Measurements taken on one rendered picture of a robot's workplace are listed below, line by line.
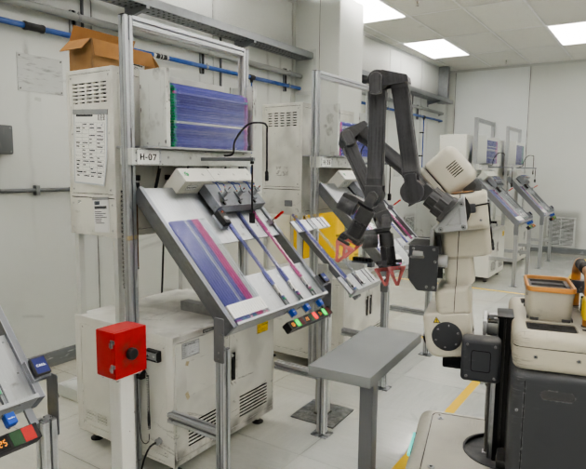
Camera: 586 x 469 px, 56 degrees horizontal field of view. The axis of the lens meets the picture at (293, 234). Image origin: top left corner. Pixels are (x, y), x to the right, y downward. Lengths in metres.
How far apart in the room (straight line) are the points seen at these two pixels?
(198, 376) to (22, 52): 2.28
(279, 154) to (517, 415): 2.31
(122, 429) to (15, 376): 0.52
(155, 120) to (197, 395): 1.18
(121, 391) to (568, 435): 1.42
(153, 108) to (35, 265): 1.71
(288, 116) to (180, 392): 1.94
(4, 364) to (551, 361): 1.55
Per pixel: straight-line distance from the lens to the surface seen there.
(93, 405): 2.84
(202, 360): 2.47
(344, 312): 3.50
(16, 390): 1.61
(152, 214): 2.30
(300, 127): 3.56
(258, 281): 2.36
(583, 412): 1.97
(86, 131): 2.59
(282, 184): 3.64
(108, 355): 1.91
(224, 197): 2.52
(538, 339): 1.88
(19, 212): 3.76
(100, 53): 2.65
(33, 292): 3.86
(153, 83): 2.46
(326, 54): 5.77
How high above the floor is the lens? 1.31
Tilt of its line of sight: 7 degrees down
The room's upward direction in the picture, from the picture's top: 1 degrees clockwise
